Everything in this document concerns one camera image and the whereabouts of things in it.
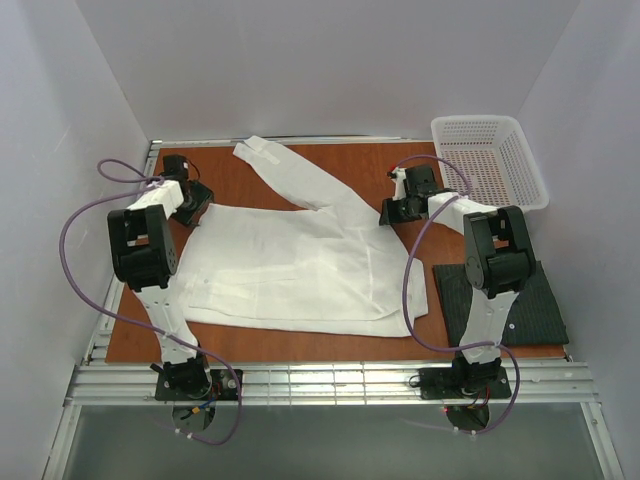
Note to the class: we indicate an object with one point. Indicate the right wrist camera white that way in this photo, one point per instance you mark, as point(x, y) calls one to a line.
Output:
point(398, 176)

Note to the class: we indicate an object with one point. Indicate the aluminium frame rail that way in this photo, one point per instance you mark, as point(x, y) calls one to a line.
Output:
point(329, 407)

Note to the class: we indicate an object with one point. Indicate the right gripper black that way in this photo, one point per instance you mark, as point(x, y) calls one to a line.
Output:
point(395, 210)

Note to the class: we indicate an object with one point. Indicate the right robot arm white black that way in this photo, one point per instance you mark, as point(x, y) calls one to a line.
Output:
point(499, 260)

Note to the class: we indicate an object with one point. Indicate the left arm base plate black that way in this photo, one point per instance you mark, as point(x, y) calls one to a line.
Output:
point(218, 384)

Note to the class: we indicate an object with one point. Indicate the white plastic basket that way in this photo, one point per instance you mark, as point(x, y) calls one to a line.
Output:
point(492, 152)

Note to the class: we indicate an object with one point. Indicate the white long sleeve shirt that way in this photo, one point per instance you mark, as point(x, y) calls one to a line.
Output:
point(326, 266)

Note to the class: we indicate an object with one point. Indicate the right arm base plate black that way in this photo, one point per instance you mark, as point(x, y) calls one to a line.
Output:
point(440, 384)

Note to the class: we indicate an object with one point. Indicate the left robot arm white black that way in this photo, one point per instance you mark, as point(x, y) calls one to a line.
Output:
point(145, 258)

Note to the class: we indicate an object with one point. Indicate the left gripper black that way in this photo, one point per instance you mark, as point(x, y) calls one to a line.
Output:
point(192, 209)

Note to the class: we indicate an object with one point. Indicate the dark striped folded shirt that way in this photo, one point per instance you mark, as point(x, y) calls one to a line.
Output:
point(534, 319)

